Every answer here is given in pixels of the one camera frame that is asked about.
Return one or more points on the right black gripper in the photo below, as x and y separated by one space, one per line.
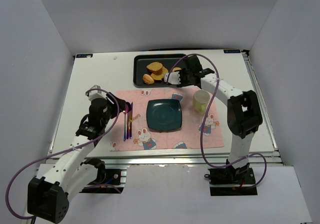
184 76

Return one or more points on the iridescent knife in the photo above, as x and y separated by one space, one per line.
131 121

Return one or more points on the bread slice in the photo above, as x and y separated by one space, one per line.
154 67
160 74

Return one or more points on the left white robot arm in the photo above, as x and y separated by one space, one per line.
49 197

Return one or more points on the metal food tongs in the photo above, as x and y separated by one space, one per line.
167 81

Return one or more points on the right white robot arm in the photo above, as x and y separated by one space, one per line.
243 110

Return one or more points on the bread slice top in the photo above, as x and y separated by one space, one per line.
154 67

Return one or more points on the round yellow bun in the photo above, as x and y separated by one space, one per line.
176 69

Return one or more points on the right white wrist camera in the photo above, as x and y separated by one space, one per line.
175 77

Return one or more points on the small oval sesame bun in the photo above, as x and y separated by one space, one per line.
147 79

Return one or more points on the black baking tray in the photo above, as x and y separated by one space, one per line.
141 61

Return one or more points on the pale green mug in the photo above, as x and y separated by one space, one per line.
200 101

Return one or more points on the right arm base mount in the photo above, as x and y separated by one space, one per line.
223 182

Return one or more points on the pink bunny placemat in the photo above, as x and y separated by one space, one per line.
188 137

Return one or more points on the dark green square plate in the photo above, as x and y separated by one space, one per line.
164 115

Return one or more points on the bread slice bottom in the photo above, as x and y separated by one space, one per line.
160 74

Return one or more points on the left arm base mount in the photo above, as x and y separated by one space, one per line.
107 181

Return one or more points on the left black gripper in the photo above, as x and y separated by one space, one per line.
120 105

